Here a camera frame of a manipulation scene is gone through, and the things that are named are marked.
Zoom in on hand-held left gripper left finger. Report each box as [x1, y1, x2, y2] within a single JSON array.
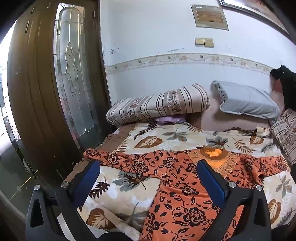
[[25, 159, 102, 241]]

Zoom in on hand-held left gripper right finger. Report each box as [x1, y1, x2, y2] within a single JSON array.
[[196, 159, 272, 241]]

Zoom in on orange floral garment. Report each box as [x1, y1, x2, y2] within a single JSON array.
[[83, 146, 290, 241]]

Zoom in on leaf print blanket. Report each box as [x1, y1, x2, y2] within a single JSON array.
[[58, 122, 296, 241]]

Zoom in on purple cloth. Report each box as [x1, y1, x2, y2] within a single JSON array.
[[155, 116, 186, 126]]

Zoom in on grey pillow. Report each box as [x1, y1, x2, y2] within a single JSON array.
[[211, 80, 281, 121]]

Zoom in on striped floral cushion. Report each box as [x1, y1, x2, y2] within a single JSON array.
[[269, 108, 296, 163]]

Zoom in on striped rolled quilt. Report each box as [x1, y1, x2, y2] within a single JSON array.
[[106, 83, 211, 127]]

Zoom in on wooden door with glass panel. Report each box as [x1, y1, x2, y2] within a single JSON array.
[[7, 0, 114, 188]]

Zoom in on black garment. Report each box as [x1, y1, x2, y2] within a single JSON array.
[[270, 65, 296, 110]]

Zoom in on small framed picture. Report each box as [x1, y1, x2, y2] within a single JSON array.
[[191, 4, 229, 30]]

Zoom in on large framed painting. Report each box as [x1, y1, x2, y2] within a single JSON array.
[[218, 0, 290, 37]]

